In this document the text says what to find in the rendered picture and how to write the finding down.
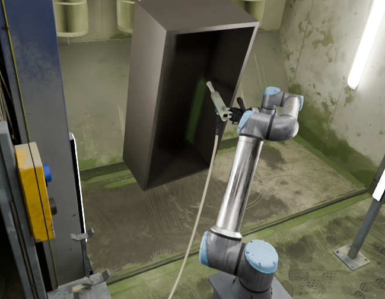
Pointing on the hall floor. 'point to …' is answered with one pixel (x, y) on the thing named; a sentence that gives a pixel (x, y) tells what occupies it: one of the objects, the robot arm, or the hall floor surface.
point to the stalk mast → (15, 213)
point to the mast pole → (366, 225)
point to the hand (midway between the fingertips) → (218, 111)
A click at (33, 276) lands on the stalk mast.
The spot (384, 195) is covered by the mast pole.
